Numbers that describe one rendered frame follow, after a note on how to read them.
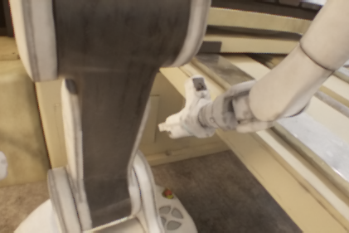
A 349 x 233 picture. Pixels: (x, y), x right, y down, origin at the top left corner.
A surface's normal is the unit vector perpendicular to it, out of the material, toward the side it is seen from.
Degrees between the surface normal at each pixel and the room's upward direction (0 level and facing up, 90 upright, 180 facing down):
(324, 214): 90
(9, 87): 90
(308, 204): 90
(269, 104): 87
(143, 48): 107
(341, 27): 99
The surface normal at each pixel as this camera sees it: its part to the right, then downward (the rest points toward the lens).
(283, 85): -0.80, 0.08
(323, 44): -0.75, 0.41
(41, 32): 0.50, 0.59
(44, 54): 0.45, 0.75
